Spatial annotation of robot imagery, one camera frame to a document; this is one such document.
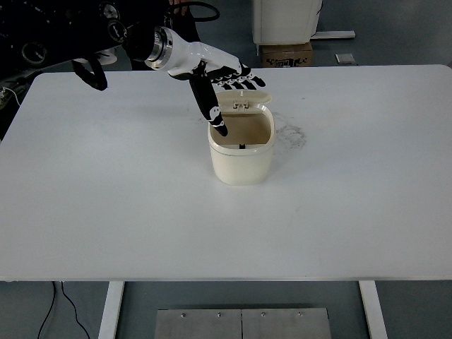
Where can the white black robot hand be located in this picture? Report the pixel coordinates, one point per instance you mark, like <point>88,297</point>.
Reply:
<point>190,53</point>

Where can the white plastic appliance housing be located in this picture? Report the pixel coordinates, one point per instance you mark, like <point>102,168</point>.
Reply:
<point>286,21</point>

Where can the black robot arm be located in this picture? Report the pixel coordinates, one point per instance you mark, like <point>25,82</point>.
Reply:
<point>70,31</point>

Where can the person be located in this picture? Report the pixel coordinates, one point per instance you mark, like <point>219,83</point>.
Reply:
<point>190,31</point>

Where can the cream plastic lidded trash bin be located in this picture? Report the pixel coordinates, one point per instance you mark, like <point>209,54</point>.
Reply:
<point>240,166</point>

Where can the white table leg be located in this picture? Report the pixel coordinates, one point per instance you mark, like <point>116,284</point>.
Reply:
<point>373,310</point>
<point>111,310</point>

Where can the white floor foot bar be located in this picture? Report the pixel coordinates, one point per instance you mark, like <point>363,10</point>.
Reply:
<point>335,34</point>

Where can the small grey square floor plate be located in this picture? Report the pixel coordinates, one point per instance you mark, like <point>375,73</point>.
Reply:
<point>345,58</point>

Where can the brown printed cardboard box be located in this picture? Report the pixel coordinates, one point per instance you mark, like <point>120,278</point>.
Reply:
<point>286,54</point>

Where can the grey metal plate with screws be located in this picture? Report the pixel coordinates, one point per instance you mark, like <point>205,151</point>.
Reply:
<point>197,325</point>
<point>286,325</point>

